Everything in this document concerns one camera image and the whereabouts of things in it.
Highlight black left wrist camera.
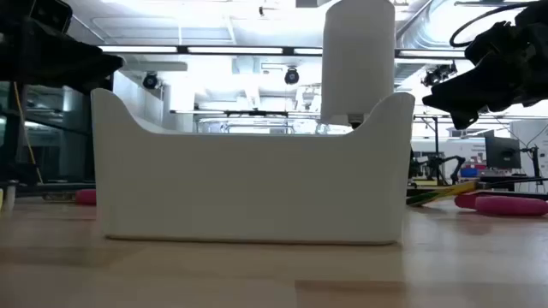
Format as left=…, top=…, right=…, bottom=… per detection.
left=28, top=0, right=74, bottom=34

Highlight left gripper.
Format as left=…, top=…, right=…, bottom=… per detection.
left=0, top=16, right=125, bottom=96

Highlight black background robot stand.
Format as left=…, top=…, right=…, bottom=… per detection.
left=409, top=152, right=467, bottom=187

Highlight yellow cable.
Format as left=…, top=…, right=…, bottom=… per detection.
left=12, top=80, right=44, bottom=185

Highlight small grey metal post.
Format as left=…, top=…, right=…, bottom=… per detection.
left=3, top=179, right=19, bottom=207

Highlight black ceiling spotlight cluster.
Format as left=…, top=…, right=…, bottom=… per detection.
left=420, top=61, right=458, bottom=88

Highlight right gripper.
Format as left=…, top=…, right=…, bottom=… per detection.
left=422, top=21, right=548, bottom=131

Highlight yellow green crayon box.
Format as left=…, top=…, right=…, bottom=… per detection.
left=406, top=181, right=479, bottom=208

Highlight ceiling light strip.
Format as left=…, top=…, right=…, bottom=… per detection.
left=98, top=44, right=323, bottom=56
left=396, top=49, right=468, bottom=59

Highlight black computer monitor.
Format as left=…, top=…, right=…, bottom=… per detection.
left=485, top=135, right=522, bottom=170

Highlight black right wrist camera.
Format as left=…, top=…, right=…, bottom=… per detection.
left=513, top=0, right=548, bottom=27

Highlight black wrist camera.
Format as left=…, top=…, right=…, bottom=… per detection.
left=28, top=0, right=74, bottom=34
left=513, top=0, right=548, bottom=27

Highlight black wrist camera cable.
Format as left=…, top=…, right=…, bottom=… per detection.
left=448, top=1, right=532, bottom=49

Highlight white plastic storage bin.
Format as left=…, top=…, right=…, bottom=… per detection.
left=90, top=87, right=416, bottom=246

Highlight table lamp white shade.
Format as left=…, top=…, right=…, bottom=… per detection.
left=319, top=0, right=396, bottom=129

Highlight silver ventilation duct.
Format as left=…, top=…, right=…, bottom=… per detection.
left=396, top=0, right=462, bottom=49

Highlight black ceiling dome camera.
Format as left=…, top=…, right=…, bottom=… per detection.
left=142, top=71, right=160, bottom=91
left=283, top=67, right=301, bottom=86

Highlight pink handled scissors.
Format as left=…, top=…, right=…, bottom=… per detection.
left=454, top=191, right=548, bottom=217
left=42, top=189, right=98, bottom=206

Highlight black background desk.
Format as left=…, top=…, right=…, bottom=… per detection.
left=478, top=174, right=545, bottom=193

